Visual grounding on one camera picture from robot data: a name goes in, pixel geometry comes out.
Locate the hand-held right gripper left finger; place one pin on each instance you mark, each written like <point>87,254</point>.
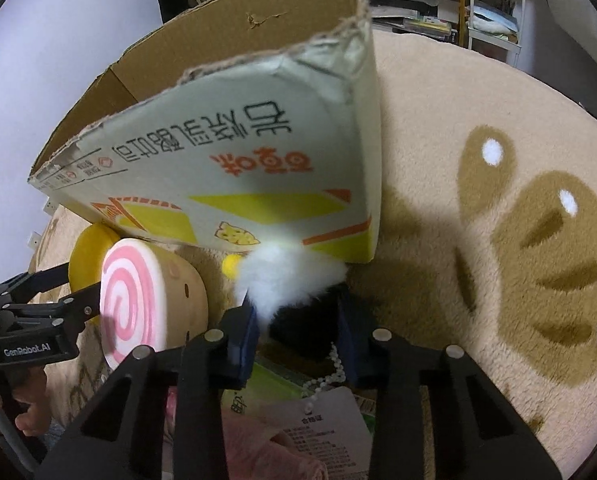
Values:
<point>242,342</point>

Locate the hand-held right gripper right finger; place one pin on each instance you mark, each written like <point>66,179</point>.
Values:
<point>351,347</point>

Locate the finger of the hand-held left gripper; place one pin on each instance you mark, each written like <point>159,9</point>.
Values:
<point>33,285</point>
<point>78,310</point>

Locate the white and black plush toy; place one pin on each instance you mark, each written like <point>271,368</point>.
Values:
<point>288,275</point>

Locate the person's left hand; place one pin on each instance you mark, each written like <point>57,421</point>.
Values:
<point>33,417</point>

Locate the green printed packet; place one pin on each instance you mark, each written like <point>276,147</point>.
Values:
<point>273,385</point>

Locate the yellow round plush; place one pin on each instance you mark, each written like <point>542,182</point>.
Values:
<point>91,255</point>

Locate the pink swirl roll plush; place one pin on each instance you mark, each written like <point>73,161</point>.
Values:
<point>143,300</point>

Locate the white paper tag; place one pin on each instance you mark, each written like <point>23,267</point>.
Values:
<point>318,435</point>

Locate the pink fluffy cloth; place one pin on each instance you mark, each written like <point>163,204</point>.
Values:
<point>258,452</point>

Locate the beige paw print rug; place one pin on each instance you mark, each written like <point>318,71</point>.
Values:
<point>478,270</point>

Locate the printed cardboard box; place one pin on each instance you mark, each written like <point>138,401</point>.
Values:
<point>238,160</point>

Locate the wooden shelf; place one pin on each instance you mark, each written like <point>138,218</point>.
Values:
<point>418,5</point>

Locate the white metal rack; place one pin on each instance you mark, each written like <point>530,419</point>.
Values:
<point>493,10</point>

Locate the white wall socket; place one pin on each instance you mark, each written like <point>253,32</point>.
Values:
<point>50,206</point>
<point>34,241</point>

